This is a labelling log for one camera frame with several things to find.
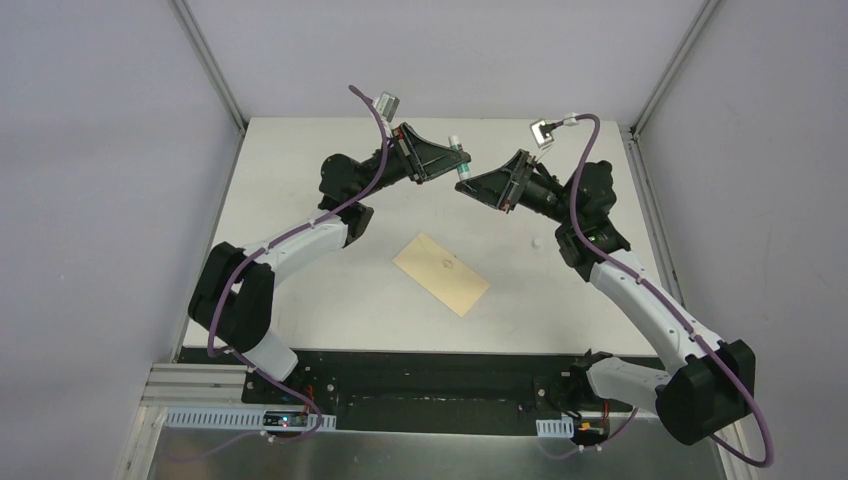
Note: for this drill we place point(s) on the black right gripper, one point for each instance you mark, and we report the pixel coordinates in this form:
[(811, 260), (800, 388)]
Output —
[(497, 188)]

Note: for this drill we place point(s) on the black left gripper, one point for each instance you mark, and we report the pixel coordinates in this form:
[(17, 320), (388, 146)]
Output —
[(409, 153)]

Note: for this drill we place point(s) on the green white glue stick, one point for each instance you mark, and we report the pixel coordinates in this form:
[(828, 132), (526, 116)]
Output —
[(462, 168)]

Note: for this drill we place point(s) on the cream paper envelope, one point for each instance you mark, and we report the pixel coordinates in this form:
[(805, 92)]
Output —
[(442, 274)]

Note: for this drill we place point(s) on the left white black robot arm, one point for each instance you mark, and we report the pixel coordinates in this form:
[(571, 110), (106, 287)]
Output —
[(233, 297)]

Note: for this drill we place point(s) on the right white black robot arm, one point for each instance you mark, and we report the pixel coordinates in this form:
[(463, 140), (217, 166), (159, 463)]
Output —
[(705, 383)]

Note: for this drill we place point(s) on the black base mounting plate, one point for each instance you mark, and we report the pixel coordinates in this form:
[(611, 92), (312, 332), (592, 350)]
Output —
[(478, 418)]

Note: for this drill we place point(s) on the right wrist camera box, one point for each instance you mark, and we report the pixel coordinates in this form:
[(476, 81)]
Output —
[(542, 134)]

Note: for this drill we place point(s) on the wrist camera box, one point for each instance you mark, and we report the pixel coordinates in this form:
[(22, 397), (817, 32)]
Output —
[(386, 105), (542, 134)]

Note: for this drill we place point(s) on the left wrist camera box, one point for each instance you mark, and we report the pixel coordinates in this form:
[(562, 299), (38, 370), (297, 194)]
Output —
[(386, 105)]

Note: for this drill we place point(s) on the right white cable duct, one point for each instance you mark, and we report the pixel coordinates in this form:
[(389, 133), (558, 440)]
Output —
[(562, 427)]

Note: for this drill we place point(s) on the white cable duct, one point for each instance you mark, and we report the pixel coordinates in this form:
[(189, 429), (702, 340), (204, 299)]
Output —
[(285, 420), (562, 427)]

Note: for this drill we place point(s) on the left white cable duct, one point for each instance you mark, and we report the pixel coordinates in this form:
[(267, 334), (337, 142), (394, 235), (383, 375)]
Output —
[(285, 420)]

